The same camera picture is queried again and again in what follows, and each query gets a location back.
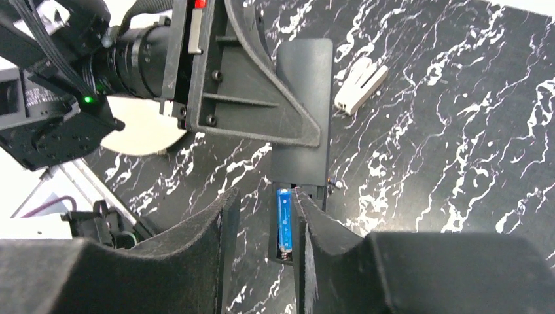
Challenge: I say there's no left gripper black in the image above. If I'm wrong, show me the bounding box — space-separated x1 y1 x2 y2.
93 1 301 144

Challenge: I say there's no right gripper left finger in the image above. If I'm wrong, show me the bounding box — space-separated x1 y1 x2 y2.
1 188 241 313

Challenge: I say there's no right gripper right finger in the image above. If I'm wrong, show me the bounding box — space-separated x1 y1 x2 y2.
291 188 554 313

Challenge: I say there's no black remote control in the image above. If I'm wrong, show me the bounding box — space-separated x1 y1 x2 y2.
268 38 334 265

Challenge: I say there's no blue AAA battery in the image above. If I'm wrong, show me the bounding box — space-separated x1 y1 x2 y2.
276 188 293 256

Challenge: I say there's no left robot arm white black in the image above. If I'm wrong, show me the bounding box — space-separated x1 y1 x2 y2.
1 1 332 171

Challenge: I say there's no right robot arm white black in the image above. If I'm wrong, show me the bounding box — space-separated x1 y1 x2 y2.
1 188 554 313

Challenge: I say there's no white cylindrical bin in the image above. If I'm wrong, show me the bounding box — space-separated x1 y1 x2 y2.
101 96 187 156

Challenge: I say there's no white battery cover piece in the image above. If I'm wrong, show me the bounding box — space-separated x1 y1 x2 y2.
334 57 389 116

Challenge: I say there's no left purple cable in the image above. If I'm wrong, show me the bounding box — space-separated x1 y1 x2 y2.
19 195 79 220

